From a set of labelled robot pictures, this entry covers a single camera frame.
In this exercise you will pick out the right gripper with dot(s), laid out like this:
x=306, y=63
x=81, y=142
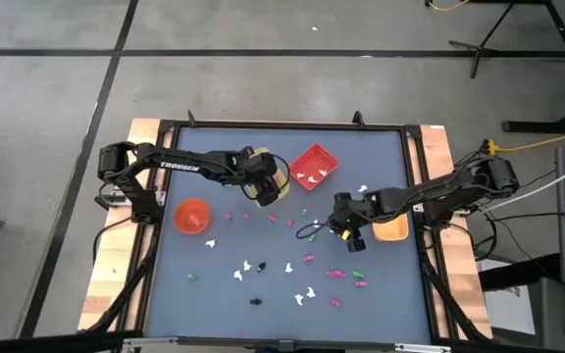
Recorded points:
x=348, y=216

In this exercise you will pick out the red slotted basket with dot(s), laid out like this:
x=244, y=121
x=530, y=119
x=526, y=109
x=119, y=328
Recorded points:
x=312, y=159

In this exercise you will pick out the orange round bowl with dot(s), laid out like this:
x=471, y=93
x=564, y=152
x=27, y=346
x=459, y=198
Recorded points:
x=184, y=226

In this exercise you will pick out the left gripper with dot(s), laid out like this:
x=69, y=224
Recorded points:
x=263, y=169

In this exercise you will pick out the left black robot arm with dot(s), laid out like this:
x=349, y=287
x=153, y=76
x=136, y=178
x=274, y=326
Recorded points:
x=179, y=166

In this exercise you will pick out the black tripod stand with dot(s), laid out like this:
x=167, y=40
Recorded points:
x=478, y=49

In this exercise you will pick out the black floor beam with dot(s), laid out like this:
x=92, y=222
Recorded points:
x=518, y=272

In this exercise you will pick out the black toy figurine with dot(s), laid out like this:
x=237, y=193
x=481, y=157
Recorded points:
x=261, y=267
x=255, y=301

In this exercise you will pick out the black table frame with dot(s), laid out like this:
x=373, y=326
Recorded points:
x=287, y=125

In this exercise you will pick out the white box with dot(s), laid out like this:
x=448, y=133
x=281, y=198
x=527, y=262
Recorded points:
x=508, y=314

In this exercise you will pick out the green toy block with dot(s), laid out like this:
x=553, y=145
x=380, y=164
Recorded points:
x=357, y=274

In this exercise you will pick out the silver aluminium bracket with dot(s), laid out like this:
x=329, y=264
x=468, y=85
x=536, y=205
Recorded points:
x=150, y=341
x=422, y=348

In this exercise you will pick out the pink toy block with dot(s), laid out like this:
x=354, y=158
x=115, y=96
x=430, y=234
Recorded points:
x=360, y=283

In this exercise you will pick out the yellow translucent bin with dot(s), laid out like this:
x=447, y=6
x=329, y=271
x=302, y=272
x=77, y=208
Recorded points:
x=283, y=194

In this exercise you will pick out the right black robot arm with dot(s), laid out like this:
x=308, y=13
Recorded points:
x=425, y=193

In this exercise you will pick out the black desk leg frame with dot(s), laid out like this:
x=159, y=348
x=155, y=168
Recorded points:
x=532, y=126

